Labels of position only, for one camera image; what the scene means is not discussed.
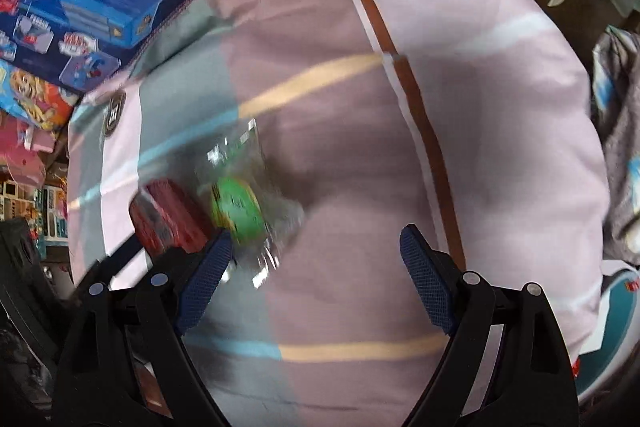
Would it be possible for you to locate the grey patterned cloth bundle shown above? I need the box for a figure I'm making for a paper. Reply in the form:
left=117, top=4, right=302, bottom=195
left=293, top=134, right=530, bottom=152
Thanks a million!
left=590, top=24, right=640, bottom=265

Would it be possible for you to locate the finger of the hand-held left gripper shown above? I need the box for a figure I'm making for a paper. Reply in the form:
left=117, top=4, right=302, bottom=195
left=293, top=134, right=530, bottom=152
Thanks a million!
left=91, top=236, right=152, bottom=284

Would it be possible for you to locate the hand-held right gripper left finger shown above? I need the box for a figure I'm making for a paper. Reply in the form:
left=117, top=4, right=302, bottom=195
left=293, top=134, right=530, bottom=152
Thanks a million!
left=52, top=227, right=234, bottom=427

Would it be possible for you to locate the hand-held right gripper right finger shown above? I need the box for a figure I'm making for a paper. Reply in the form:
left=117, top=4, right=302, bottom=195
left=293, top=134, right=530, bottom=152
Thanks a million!
left=399, top=223, right=579, bottom=427

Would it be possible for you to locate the cartoon puppy toy pack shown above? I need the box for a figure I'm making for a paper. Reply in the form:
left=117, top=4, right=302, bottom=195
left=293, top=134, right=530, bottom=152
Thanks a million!
left=0, top=59, right=81, bottom=132

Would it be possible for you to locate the pink striped blanket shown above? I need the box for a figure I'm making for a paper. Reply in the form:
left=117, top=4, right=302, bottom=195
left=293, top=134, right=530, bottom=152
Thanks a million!
left=65, top=0, right=613, bottom=427

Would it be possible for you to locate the pink toy box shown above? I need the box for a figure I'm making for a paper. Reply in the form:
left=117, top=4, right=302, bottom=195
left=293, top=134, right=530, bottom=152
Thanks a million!
left=0, top=114, right=53, bottom=188

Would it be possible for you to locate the red soda can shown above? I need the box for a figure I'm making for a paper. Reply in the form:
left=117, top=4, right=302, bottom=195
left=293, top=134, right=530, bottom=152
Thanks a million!
left=129, top=178, right=213, bottom=258

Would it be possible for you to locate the shelf of small toys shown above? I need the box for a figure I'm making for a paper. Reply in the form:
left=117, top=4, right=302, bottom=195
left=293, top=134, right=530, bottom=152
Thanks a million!
left=0, top=177, right=68, bottom=253

